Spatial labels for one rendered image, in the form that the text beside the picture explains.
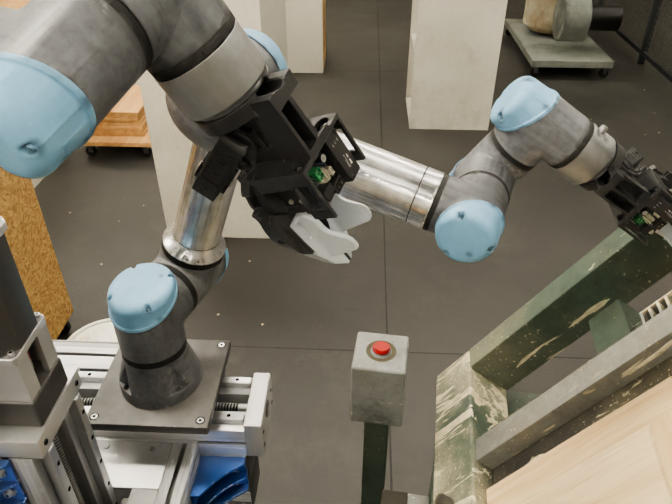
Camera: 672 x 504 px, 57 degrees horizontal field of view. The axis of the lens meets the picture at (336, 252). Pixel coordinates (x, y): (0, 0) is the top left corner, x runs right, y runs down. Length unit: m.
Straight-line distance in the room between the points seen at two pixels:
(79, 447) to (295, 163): 0.70
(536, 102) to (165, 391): 0.78
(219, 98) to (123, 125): 4.00
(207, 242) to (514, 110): 0.58
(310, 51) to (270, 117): 5.30
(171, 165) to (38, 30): 2.93
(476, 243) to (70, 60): 0.49
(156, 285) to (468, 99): 3.81
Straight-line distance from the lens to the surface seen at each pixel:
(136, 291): 1.09
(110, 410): 1.22
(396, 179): 0.75
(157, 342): 1.11
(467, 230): 0.73
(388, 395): 1.42
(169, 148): 3.28
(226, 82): 0.46
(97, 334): 2.44
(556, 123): 0.83
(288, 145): 0.49
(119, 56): 0.42
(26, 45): 0.40
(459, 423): 1.36
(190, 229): 1.10
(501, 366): 1.43
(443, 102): 4.67
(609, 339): 1.29
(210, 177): 0.57
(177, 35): 0.45
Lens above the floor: 1.92
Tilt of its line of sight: 35 degrees down
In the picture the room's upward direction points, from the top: straight up
